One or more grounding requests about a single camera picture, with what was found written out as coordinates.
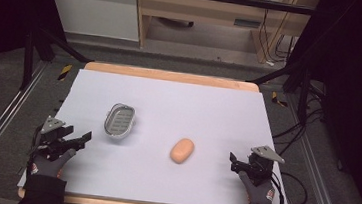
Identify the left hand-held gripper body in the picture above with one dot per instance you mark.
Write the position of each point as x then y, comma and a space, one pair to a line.
52, 137

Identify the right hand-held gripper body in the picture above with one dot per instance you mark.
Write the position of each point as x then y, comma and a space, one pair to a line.
260, 165

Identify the metal soap dish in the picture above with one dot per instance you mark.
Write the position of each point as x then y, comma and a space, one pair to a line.
120, 120

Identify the person's right hand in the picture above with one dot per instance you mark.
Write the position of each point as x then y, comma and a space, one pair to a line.
258, 191

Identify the person's left hand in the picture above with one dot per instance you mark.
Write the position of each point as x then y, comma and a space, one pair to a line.
49, 164

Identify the yellow black striped tape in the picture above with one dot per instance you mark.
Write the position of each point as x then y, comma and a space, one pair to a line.
65, 72
279, 100

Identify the white table mat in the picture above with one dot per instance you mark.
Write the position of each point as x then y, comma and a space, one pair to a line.
181, 115

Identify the white cabinet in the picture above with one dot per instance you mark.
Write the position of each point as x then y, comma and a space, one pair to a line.
94, 8

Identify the wooden desk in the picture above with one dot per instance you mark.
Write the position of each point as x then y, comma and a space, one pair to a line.
211, 11

